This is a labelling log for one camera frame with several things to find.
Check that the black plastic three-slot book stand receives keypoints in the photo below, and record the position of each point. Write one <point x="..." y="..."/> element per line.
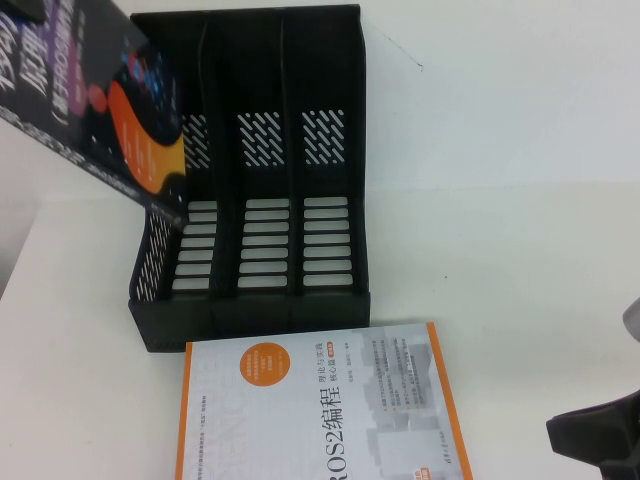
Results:
<point x="300" y="315"/>

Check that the dark robot cover book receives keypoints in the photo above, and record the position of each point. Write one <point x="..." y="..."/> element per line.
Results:
<point x="100" y="100"/>

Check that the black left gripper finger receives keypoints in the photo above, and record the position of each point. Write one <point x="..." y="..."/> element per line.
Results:
<point x="30" y="9"/>

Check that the white book with orange trim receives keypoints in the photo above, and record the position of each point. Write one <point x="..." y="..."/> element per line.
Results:
<point x="325" y="410"/>

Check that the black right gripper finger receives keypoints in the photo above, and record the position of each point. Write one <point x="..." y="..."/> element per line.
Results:
<point x="590" y="430"/>
<point x="620" y="467"/>

